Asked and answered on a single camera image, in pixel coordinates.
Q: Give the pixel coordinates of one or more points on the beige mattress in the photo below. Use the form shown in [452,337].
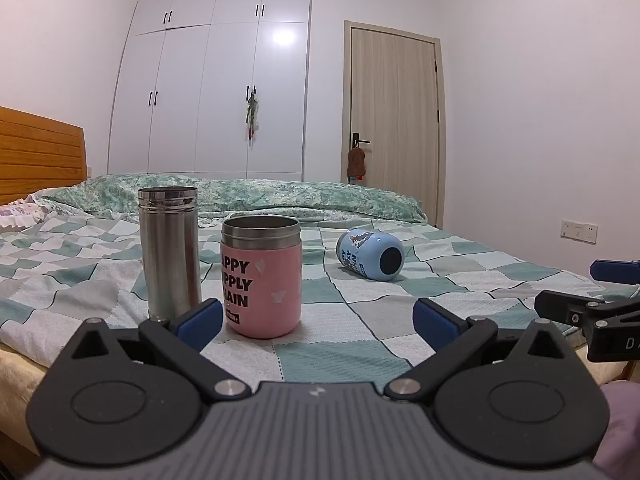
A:
[20,385]

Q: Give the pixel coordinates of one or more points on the wooden door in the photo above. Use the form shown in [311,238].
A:
[395,120]

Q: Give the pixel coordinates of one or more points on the green hanging ornament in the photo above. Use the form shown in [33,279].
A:
[252,110]

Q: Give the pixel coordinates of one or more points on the purple clothing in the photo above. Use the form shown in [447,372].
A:
[622,425]

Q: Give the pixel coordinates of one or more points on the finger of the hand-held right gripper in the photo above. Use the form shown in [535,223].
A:
[560,307]
[617,270]

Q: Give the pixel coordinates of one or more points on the blue printed cup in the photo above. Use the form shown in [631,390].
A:
[372,255]

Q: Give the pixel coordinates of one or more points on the floral ruffled pillow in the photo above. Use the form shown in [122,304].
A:
[20,212]

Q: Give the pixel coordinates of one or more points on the white wall socket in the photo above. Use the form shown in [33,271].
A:
[579,231]

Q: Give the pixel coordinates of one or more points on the green checked bed sheet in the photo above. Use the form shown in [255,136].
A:
[80,280]

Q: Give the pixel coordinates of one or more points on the tall stainless steel cup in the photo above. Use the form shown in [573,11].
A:
[167,260]

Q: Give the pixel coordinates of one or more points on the white wardrobe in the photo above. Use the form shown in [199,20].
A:
[200,100]

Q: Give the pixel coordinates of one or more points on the green floral quilt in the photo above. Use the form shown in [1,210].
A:
[280,195]

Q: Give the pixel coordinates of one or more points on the wooden headboard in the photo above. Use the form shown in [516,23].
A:
[35,160]

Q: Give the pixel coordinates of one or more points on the brown hanging bag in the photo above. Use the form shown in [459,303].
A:
[356,162]

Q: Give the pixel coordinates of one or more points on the pink lettered cup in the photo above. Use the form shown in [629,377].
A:
[262,285]

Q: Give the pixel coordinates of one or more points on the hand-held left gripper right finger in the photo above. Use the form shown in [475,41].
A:
[436,325]

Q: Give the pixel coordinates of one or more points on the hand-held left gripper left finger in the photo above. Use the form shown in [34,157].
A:
[199,324]

